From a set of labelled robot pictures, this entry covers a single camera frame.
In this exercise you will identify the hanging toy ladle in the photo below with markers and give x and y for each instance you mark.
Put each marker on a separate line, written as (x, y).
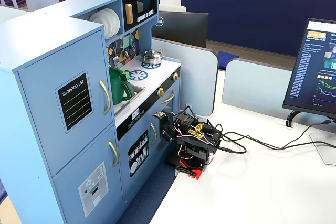
(126, 54)

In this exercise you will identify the black Dell monitor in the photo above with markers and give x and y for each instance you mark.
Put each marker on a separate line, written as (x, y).
(183, 28)

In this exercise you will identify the green plastic pitcher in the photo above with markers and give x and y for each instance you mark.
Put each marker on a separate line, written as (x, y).
(118, 93)

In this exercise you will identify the lit computer monitor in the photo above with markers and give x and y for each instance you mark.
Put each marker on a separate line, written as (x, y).
(312, 72)

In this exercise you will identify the white toy plate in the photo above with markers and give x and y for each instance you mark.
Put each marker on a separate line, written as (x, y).
(114, 23)
(109, 24)
(118, 22)
(97, 19)

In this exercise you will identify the black toy microwave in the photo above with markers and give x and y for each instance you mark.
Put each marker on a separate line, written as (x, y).
(147, 5)

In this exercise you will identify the hanging toy spatula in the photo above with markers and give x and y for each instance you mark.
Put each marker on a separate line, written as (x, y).
(116, 62)

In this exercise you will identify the gold stove knob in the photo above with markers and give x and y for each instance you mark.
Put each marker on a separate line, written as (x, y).
(160, 91)
(175, 76)

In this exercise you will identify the red table clamp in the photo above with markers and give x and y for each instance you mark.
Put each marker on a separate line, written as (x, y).
(195, 171)

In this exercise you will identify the blue toy kitchen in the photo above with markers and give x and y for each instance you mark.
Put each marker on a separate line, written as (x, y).
(52, 90)

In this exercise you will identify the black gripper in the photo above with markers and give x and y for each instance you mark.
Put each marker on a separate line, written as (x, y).
(166, 134)

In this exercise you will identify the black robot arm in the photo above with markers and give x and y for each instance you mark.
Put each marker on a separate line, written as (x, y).
(197, 148)

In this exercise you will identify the steel toy pot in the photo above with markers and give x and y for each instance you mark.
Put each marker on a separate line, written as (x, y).
(151, 56)

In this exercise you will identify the small wrist camera board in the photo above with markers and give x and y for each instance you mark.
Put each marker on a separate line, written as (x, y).
(159, 115)

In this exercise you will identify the navy blue chair seat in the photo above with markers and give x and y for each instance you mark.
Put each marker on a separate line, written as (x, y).
(227, 57)

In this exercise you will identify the grey monitor stand base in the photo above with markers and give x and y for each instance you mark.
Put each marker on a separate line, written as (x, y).
(324, 148)

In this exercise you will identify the grey toy sink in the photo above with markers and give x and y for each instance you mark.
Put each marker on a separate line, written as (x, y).
(136, 94)

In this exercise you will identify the light blue desk divider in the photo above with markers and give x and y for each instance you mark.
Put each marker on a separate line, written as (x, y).
(194, 77)
(254, 85)

